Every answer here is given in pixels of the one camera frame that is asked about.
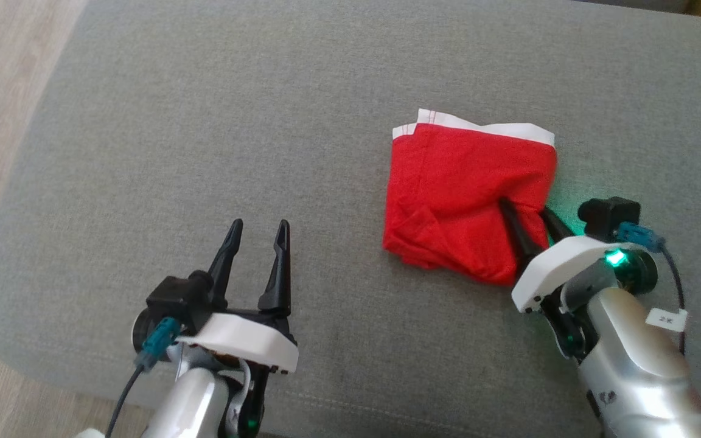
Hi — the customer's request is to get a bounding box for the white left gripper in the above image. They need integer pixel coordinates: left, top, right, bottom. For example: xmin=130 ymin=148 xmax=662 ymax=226
xmin=177 ymin=219 xmax=299 ymax=429

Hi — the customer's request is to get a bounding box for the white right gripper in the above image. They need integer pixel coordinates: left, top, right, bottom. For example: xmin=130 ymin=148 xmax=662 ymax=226
xmin=498 ymin=198 xmax=631 ymax=361

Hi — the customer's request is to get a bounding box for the red garment with white band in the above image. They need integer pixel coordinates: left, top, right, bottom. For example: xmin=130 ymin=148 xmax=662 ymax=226
xmin=382 ymin=108 xmax=558 ymax=287

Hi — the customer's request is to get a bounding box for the white label tag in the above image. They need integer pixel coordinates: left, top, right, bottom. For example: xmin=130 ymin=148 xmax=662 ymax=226
xmin=645 ymin=307 xmax=689 ymax=333

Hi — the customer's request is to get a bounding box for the grey fabric sofa seat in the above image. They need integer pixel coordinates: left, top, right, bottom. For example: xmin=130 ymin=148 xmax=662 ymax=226
xmin=0 ymin=0 xmax=701 ymax=438

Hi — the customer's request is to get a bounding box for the black right cable teal connector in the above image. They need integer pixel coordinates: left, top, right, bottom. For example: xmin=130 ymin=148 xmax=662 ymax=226
xmin=617 ymin=222 xmax=687 ymax=356

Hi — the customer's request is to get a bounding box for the black cable teal connector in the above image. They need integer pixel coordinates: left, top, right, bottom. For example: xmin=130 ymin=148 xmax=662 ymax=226
xmin=104 ymin=316 xmax=182 ymax=438
xmin=617 ymin=222 xmax=687 ymax=356

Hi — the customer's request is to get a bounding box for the black left cable teal connector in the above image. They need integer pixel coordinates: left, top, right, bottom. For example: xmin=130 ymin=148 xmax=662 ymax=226
xmin=104 ymin=316 xmax=182 ymax=438

